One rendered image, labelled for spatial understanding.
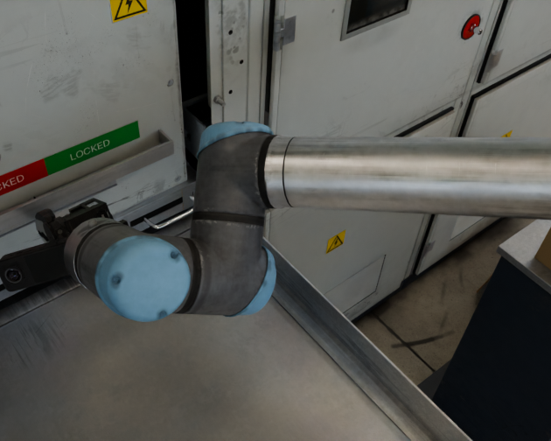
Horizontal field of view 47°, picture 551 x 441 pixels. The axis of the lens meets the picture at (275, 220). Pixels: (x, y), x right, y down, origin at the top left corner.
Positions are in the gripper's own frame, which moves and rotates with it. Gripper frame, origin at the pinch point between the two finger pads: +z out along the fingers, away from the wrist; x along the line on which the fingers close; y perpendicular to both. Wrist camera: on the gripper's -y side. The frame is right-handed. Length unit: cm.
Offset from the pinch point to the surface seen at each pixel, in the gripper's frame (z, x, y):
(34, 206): -1.1, 4.0, 0.5
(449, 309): 38, -96, 117
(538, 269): -24, -45, 83
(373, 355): -30, -32, 32
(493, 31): 2, -2, 114
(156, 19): -7.9, 23.7, 25.8
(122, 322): -0.5, -20.1, 5.6
